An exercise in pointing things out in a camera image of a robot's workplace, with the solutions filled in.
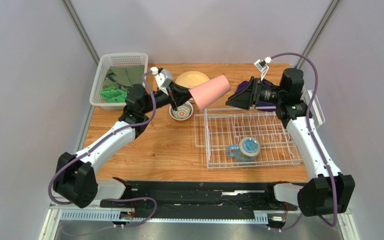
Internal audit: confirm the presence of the white plastic basket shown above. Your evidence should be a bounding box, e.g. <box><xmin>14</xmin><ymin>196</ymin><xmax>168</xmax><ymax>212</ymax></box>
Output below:
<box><xmin>89</xmin><ymin>52</ymin><xmax>149</xmax><ymax>110</ymax></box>

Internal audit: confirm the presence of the blue glass mug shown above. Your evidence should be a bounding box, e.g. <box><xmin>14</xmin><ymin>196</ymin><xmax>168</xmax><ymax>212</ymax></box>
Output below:
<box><xmin>226</xmin><ymin>137</ymin><xmax>261</xmax><ymax>163</ymax></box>

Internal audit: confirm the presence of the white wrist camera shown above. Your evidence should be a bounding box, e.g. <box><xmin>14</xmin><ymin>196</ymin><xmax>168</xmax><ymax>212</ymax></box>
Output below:
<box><xmin>254</xmin><ymin>56</ymin><xmax>272</xmax><ymax>81</ymax></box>
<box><xmin>150</xmin><ymin>66</ymin><xmax>174</xmax><ymax>96</ymax></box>

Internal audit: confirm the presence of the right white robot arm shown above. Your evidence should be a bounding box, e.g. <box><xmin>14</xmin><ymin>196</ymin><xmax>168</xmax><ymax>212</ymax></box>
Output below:
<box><xmin>225</xmin><ymin>68</ymin><xmax>356</xmax><ymax>217</ymax></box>

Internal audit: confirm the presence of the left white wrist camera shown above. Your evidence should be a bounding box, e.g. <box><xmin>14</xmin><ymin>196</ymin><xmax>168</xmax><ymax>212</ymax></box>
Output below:
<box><xmin>150</xmin><ymin>66</ymin><xmax>174</xmax><ymax>96</ymax></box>

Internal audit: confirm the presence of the white patterned small bowl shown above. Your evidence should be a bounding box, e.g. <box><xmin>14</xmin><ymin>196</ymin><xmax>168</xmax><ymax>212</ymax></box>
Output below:
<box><xmin>169</xmin><ymin>101</ymin><xmax>194</xmax><ymax>121</ymax></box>

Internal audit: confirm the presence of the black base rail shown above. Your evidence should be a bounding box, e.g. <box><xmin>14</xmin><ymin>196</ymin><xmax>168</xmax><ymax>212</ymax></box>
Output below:
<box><xmin>100</xmin><ymin>180</ymin><xmax>298</xmax><ymax>220</ymax></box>

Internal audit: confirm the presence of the yellow bear plate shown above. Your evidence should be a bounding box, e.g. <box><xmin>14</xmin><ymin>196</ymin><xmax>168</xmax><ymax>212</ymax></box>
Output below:
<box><xmin>175</xmin><ymin>71</ymin><xmax>210</xmax><ymax>89</ymax></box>

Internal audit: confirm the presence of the bright green cloth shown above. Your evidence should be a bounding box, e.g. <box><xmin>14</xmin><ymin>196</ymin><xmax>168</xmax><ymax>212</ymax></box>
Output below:
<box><xmin>99</xmin><ymin>86</ymin><xmax>128</xmax><ymax>103</ymax></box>

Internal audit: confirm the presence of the purple cloth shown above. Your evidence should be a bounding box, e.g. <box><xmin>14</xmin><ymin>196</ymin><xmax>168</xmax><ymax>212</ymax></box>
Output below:
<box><xmin>235</xmin><ymin>79</ymin><xmax>276</xmax><ymax>108</ymax></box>

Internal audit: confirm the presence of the white wire dish rack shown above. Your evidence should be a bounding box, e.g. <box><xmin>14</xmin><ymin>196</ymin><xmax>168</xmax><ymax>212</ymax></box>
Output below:
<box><xmin>194</xmin><ymin>107</ymin><xmax>303</xmax><ymax>170</ymax></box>

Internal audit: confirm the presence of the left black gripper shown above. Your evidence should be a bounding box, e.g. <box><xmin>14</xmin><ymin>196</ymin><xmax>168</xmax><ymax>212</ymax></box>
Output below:
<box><xmin>140</xmin><ymin>81</ymin><xmax>196</xmax><ymax>115</ymax></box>

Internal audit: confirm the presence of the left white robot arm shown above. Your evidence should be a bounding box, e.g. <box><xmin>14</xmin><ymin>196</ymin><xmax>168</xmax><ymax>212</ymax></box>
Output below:
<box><xmin>48</xmin><ymin>82</ymin><xmax>192</xmax><ymax>209</ymax></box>

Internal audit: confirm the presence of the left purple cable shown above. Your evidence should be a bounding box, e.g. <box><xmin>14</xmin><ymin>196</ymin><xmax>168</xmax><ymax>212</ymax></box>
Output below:
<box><xmin>47</xmin><ymin>69</ymin><xmax>160</xmax><ymax>234</ymax></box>

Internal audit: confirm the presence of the pink cup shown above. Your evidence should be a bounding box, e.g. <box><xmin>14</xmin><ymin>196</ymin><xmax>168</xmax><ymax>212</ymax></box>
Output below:
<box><xmin>188</xmin><ymin>75</ymin><xmax>231</xmax><ymax>111</ymax></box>

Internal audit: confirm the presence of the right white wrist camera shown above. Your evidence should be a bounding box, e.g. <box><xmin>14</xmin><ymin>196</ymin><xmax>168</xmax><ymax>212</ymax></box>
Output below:
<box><xmin>254</xmin><ymin>56</ymin><xmax>272</xmax><ymax>81</ymax></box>

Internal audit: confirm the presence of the olive green cloth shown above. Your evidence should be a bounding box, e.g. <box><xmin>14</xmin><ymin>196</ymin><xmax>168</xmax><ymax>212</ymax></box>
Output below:
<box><xmin>103</xmin><ymin>65</ymin><xmax>145</xmax><ymax>91</ymax></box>

